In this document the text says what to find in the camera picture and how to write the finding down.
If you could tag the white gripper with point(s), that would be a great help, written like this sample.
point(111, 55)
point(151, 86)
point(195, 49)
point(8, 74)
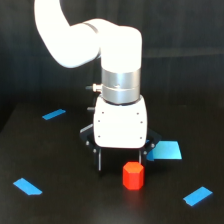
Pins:
point(119, 126)

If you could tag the red hexagonal block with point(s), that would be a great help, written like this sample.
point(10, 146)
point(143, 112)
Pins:
point(133, 175)

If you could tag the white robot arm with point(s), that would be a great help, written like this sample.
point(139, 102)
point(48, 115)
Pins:
point(118, 47)

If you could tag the large blue folded paper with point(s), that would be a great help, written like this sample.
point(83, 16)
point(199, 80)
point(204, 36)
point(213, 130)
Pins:
point(165, 150)

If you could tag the blue tape strip top left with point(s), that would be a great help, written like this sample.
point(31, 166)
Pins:
point(53, 114)

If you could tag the blue tape strip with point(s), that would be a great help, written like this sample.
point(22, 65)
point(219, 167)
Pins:
point(197, 196)
point(53, 114)
point(27, 187)

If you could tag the blue tape strip bottom right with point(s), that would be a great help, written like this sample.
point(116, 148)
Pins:
point(197, 196)

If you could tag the blue tape strip bottom left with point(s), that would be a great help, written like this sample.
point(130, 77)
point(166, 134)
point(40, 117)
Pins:
point(27, 187)

